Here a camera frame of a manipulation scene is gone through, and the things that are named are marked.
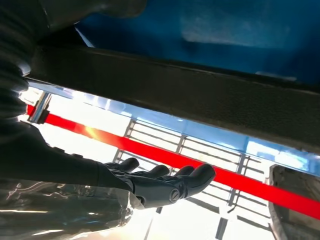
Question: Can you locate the blue metal shelf rack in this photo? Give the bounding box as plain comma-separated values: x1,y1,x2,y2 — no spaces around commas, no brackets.
26,0,320,178

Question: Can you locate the red barrier belt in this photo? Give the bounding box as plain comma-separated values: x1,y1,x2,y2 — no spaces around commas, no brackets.
26,103,320,221

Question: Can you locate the chrome stanchion post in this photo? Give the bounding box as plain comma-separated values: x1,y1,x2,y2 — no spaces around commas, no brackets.
29,92,52,124

